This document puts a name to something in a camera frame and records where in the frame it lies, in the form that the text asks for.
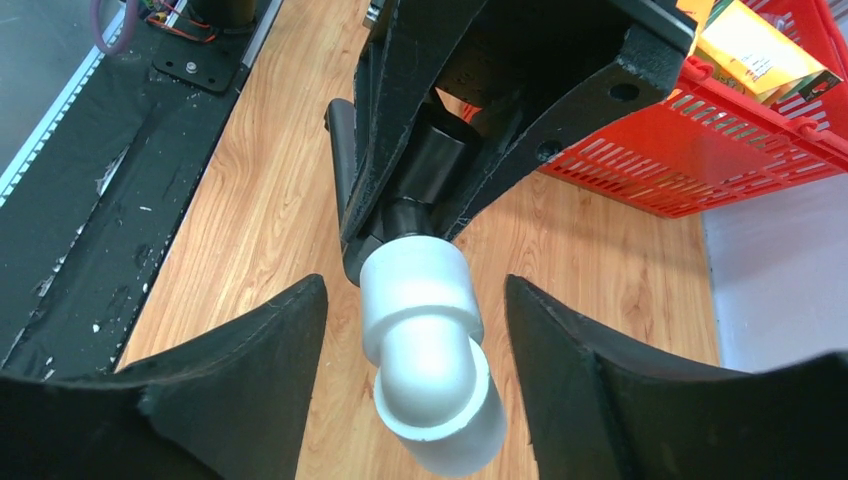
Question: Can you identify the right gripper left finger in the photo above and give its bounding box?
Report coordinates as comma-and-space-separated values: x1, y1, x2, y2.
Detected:
1, 274, 328, 479

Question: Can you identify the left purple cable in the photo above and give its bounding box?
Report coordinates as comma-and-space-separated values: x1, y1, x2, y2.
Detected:
89, 0, 140, 56

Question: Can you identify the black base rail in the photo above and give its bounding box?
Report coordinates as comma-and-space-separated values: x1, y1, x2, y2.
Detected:
1, 1, 280, 381

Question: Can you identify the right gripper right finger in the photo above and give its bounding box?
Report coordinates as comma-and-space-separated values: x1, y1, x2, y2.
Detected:
505, 275, 847, 479

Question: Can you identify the white PVC elbow fitting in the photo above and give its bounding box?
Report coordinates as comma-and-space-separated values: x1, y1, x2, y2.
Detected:
359, 235, 507, 477

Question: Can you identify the red plastic basket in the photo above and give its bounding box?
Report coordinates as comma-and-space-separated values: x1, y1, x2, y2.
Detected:
536, 0, 848, 220

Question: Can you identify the yellow orange box in basket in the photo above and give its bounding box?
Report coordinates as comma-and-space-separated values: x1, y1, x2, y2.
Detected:
679, 1, 843, 106

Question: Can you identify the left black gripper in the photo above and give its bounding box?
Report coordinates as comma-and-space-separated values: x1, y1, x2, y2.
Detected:
340, 1, 696, 242

